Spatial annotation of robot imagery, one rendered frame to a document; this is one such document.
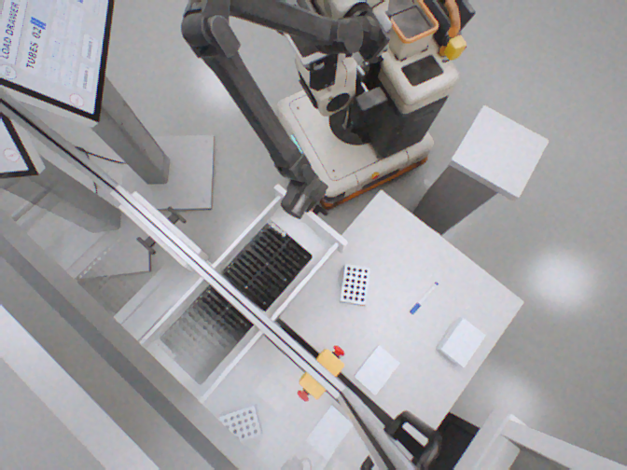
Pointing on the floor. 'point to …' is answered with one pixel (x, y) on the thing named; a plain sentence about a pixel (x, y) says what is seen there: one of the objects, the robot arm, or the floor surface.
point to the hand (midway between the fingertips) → (310, 201)
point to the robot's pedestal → (479, 172)
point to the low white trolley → (410, 372)
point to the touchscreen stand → (157, 158)
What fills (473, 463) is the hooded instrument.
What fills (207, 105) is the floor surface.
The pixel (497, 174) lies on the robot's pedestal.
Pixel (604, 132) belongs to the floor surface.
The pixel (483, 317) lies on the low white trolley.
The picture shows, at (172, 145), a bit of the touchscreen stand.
